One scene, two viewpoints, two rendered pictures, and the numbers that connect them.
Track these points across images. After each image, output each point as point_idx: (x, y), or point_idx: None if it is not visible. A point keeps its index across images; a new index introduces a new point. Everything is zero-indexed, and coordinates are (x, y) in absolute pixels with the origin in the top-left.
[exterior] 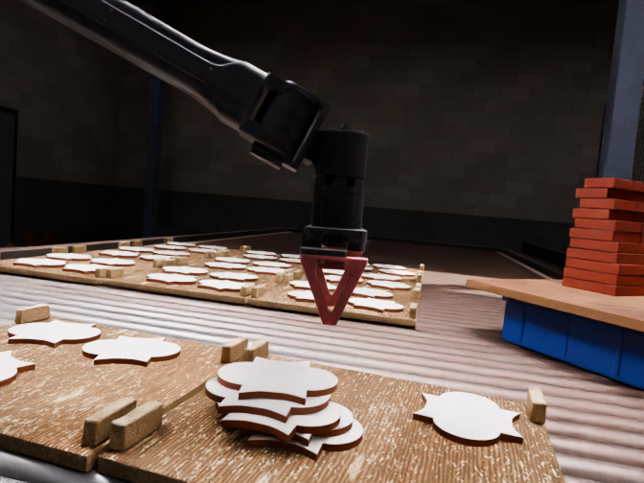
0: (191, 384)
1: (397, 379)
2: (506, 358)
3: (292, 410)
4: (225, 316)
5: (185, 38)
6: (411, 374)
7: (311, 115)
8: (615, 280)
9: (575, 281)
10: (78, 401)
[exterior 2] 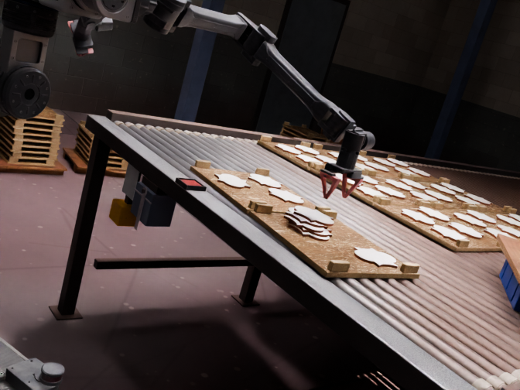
0: None
1: (375, 245)
2: (473, 278)
3: (306, 222)
4: (350, 206)
5: (309, 90)
6: (395, 252)
7: (343, 124)
8: None
9: None
10: (254, 200)
